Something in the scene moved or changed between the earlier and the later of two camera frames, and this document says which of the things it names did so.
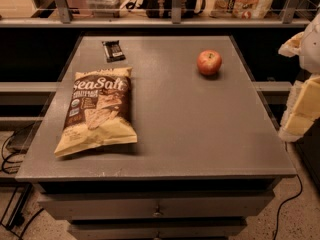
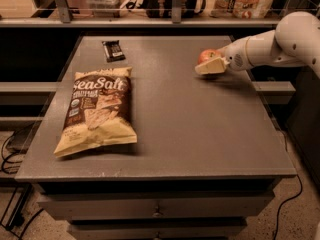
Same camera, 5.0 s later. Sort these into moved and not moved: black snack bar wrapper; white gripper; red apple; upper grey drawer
Moved: white gripper
Not moved: black snack bar wrapper; red apple; upper grey drawer
